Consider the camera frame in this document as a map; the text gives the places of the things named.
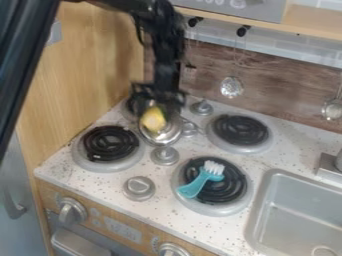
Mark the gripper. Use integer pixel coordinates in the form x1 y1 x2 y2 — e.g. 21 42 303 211
126 81 189 118

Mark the yellow toy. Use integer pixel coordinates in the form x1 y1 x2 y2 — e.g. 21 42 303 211
138 106 170 133

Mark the silver pot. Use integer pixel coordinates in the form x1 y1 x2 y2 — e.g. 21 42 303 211
137 113 185 147

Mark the toy stove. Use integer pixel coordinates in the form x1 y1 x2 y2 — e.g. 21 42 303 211
70 95 277 218

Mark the silver strainer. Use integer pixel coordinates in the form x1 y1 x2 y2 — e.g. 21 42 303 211
219 33 246 100

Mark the black hook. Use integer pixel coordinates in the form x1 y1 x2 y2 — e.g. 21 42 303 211
235 25 253 38
187 16 205 29

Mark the blue dish brush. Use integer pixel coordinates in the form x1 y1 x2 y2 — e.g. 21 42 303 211
176 159 228 200

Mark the toy microwave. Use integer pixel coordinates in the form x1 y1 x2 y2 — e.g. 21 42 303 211
169 0 289 24

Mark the silver ladle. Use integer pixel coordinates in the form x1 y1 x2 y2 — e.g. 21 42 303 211
320 74 342 122

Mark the toy sink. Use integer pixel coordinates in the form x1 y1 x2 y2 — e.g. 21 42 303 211
243 168 342 256

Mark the tap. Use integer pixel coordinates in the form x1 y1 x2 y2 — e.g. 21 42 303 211
312 147 342 178

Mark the toy fridge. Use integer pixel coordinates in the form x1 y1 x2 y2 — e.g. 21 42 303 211
0 0 62 256

